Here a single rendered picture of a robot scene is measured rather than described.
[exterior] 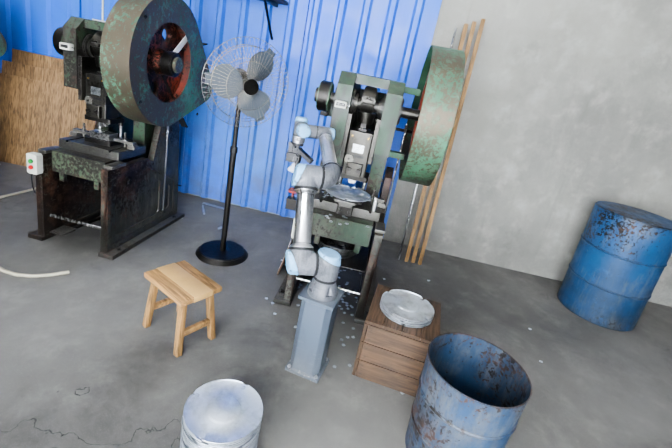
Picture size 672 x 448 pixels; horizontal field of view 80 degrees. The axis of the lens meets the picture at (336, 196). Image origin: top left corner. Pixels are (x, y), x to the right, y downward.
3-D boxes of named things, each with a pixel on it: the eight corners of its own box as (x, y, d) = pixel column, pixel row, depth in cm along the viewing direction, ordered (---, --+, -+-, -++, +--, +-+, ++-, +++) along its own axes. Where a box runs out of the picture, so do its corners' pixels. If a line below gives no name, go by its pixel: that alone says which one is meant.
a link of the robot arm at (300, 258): (318, 277, 187) (326, 163, 196) (286, 275, 183) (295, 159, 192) (312, 275, 199) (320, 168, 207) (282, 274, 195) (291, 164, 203)
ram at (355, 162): (363, 179, 250) (373, 133, 241) (340, 174, 251) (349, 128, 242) (365, 173, 266) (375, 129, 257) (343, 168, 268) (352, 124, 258)
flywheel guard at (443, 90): (433, 203, 219) (477, 46, 194) (382, 192, 221) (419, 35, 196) (421, 164, 317) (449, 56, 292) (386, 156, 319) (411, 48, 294)
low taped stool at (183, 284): (140, 325, 220) (143, 271, 209) (180, 309, 239) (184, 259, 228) (177, 359, 202) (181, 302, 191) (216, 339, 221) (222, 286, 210)
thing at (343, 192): (329, 182, 269) (329, 181, 269) (371, 192, 267) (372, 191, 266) (322, 195, 241) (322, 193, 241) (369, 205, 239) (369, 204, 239)
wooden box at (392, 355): (422, 399, 206) (440, 344, 196) (351, 374, 214) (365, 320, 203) (425, 351, 244) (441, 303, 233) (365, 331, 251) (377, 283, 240)
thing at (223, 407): (276, 399, 160) (276, 398, 160) (234, 459, 134) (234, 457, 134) (215, 370, 169) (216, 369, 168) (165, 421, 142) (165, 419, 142)
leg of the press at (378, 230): (370, 327, 257) (404, 196, 230) (352, 322, 258) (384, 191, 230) (376, 263, 345) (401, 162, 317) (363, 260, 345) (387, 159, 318)
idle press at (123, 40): (129, 275, 260) (139, -19, 206) (-4, 239, 271) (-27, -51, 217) (229, 205, 405) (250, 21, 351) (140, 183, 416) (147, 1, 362)
